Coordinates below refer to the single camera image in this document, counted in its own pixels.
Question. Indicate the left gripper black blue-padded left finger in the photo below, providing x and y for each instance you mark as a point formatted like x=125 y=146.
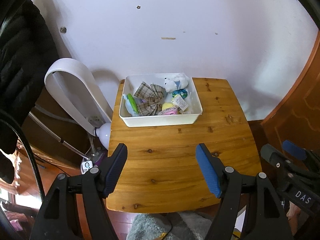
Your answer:
x=58 y=217

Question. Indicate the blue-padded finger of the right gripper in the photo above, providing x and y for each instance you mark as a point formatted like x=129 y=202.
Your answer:
x=294 y=150

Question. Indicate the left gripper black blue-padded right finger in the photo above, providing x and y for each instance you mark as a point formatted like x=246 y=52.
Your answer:
x=264 y=216

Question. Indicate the blue green drawstring pouch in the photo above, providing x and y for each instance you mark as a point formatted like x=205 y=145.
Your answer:
x=182 y=92

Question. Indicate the white bear plush blue bow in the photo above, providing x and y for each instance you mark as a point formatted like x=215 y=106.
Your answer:
x=176 y=82

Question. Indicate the plaid fabric bow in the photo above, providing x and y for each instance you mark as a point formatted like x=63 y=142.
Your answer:
x=152 y=97

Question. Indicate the purple white bottle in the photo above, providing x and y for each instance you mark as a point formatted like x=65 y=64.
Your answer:
x=93 y=161

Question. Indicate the grey fluffy rug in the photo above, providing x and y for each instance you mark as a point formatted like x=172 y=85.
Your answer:
x=178 y=225

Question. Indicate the white round lamp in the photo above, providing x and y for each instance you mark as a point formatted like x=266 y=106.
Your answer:
x=103 y=133

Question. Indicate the wooden side table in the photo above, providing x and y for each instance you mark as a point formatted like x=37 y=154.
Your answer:
x=161 y=173

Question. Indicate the pink packaged item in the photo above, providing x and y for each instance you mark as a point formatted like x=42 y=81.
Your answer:
x=169 y=111

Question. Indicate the blue rainbow pony plush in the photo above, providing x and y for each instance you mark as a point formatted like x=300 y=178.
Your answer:
x=131 y=105

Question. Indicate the white bladeless fan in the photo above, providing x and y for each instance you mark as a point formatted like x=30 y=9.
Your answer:
x=74 y=88

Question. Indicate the yellow plush toy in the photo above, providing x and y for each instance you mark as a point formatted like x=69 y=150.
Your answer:
x=167 y=105

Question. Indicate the white plastic storage bin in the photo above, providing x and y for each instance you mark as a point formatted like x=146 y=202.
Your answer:
x=132 y=83

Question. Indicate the wooden bed frame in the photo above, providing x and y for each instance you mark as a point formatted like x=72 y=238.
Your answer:
x=296 y=117

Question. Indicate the tape strip on wall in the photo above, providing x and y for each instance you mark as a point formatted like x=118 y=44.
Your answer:
x=168 y=38

